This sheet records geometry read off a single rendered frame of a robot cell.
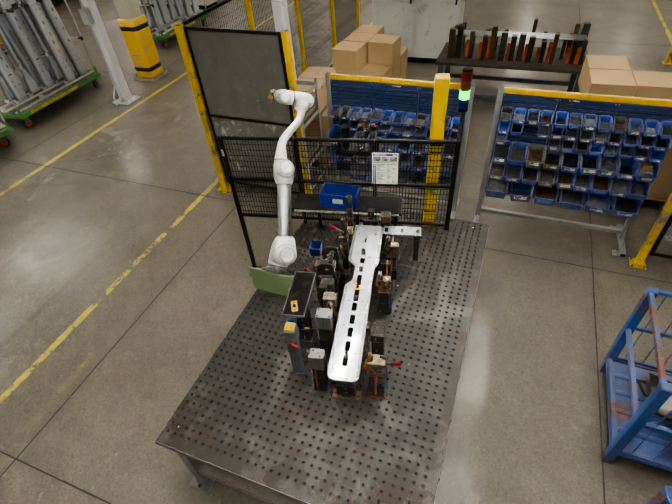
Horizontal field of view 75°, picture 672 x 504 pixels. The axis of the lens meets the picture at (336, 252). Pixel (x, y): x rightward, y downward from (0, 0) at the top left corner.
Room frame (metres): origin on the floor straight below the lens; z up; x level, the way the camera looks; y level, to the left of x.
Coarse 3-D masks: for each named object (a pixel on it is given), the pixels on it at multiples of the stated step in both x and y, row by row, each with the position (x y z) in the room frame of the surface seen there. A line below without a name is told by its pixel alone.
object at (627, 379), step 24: (648, 288) 1.83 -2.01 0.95; (624, 336) 1.79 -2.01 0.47; (624, 360) 1.77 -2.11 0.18; (624, 384) 1.58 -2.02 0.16; (648, 384) 1.39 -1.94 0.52; (624, 408) 1.41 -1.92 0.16; (648, 408) 1.12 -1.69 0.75; (624, 432) 1.14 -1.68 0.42; (648, 432) 1.23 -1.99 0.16; (624, 456) 1.09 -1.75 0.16; (648, 456) 1.06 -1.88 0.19
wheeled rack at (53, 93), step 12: (36, 0) 8.72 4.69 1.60; (0, 12) 8.08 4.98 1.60; (12, 12) 8.13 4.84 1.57; (96, 72) 8.90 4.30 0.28; (60, 84) 8.44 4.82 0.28; (72, 84) 8.38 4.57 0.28; (84, 84) 8.52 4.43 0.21; (96, 84) 8.88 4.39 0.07; (36, 96) 7.93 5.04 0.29; (48, 96) 7.88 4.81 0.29; (60, 96) 7.97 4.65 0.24; (0, 108) 7.39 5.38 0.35; (12, 108) 7.46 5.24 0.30; (24, 108) 7.39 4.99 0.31; (36, 108) 7.47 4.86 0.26; (24, 120) 7.29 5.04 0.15
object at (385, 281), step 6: (384, 276) 2.06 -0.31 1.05; (378, 282) 2.02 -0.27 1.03; (384, 282) 2.01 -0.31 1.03; (390, 282) 2.01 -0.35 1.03; (378, 288) 2.02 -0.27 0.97; (384, 288) 2.01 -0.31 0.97; (390, 288) 2.01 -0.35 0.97; (384, 294) 2.02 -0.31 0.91; (384, 300) 2.02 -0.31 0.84; (378, 306) 2.02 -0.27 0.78; (384, 306) 2.01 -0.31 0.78; (390, 306) 2.02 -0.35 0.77; (378, 312) 2.02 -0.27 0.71; (384, 312) 2.01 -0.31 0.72; (390, 312) 2.01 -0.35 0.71
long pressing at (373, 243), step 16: (352, 240) 2.50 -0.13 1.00; (368, 240) 2.49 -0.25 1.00; (352, 256) 2.33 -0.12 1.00; (368, 256) 2.31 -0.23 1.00; (368, 272) 2.15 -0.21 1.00; (368, 288) 2.00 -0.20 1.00; (352, 304) 1.88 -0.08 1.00; (368, 304) 1.86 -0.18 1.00; (336, 336) 1.63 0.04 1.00; (352, 336) 1.62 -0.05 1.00; (336, 352) 1.52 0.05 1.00; (352, 352) 1.51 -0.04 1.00; (336, 368) 1.41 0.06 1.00; (352, 368) 1.40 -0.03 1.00
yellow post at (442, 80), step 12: (444, 84) 2.93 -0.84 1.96; (444, 96) 2.93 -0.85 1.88; (432, 108) 2.96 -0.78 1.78; (444, 108) 2.93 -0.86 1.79; (432, 120) 2.94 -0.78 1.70; (444, 120) 2.93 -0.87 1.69; (432, 132) 2.94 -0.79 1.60; (432, 144) 2.94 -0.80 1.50; (432, 156) 2.94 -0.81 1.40; (432, 168) 2.93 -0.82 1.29; (432, 180) 2.93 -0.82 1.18; (432, 192) 2.93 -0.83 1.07; (432, 216) 2.93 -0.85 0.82
